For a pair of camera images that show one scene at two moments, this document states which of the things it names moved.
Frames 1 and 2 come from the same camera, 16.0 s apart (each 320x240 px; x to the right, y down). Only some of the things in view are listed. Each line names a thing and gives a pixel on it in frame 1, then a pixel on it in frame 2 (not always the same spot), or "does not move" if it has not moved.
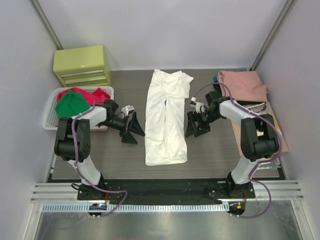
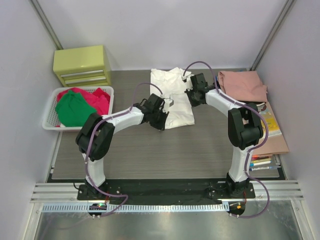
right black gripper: x=199 y=122 to x=193 y=95
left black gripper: x=127 y=125 to x=158 y=118
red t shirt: x=96 y=96 does not move
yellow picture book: x=261 y=109 does not move
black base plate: x=164 y=191 does not move
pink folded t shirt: x=244 y=85 does not move
